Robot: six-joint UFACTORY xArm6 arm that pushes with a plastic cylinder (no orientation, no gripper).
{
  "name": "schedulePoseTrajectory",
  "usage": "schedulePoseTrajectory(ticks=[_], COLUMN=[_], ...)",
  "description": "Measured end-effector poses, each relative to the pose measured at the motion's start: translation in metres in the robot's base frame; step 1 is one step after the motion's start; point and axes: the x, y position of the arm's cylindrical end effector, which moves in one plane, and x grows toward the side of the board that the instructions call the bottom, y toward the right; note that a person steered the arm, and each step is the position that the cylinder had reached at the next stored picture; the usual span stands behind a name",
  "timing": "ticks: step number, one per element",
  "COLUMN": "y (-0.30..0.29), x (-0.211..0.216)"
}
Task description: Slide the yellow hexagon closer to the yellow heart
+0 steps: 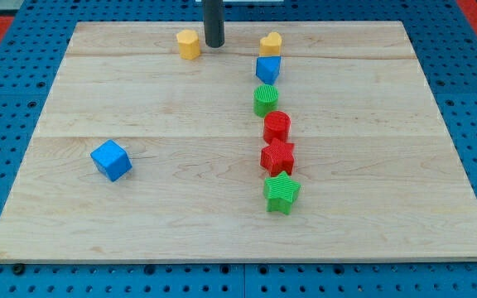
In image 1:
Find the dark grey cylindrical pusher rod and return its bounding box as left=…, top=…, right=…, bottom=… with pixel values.
left=202, top=0, right=224, bottom=48

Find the yellow hexagon block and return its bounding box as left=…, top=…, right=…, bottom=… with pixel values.
left=176, top=29, right=200, bottom=60

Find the yellow heart block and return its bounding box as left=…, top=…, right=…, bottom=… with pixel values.
left=259, top=31, right=282, bottom=56

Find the blue triangle block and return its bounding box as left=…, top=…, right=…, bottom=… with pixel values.
left=255, top=56, right=282, bottom=85

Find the green cylinder block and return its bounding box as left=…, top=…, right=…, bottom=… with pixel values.
left=253, top=84, right=279, bottom=118

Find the red cylinder block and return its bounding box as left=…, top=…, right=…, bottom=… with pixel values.
left=263, top=111, right=291, bottom=143

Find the light wooden board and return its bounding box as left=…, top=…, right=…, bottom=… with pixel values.
left=0, top=22, right=477, bottom=264

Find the red star block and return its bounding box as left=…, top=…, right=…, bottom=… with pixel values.
left=260, top=138, right=295, bottom=177

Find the blue cube block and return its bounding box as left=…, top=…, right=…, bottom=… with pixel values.
left=90, top=139, right=133, bottom=182

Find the green star block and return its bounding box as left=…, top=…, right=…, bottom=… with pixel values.
left=263, top=171, right=301, bottom=215

